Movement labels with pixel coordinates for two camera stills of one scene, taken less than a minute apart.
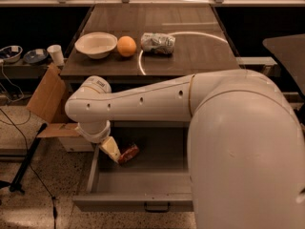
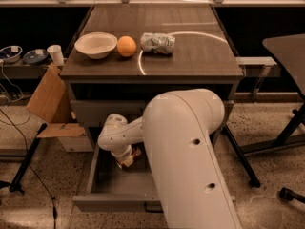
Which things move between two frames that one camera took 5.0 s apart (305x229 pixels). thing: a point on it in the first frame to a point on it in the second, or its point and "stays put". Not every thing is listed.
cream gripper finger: x=110 y=146 to x=128 y=161
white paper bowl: x=97 y=45 stays put
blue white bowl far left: x=10 y=53 stays put
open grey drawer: x=156 y=179 stays put
